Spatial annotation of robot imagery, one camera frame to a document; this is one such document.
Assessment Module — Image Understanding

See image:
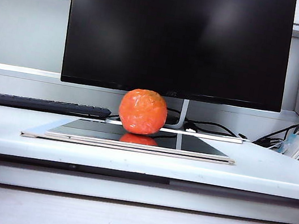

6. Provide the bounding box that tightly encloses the white tablet with black screen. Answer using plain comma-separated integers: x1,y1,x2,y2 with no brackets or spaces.
20,107,239,172

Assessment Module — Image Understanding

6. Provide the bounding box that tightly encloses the orange fruit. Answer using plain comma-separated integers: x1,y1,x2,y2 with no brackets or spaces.
115,84,171,140

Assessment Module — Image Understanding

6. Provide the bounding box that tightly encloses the black keyboard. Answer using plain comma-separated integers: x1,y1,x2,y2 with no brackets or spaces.
0,90,113,125

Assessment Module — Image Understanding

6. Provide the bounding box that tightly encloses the black computer monitor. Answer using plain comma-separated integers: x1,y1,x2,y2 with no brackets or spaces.
56,0,299,118

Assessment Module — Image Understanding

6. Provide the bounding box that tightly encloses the black cable bundle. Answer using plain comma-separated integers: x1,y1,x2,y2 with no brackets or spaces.
107,93,299,154

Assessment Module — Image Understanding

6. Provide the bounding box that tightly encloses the white monitor stand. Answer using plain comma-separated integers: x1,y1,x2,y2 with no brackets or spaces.
104,86,250,147

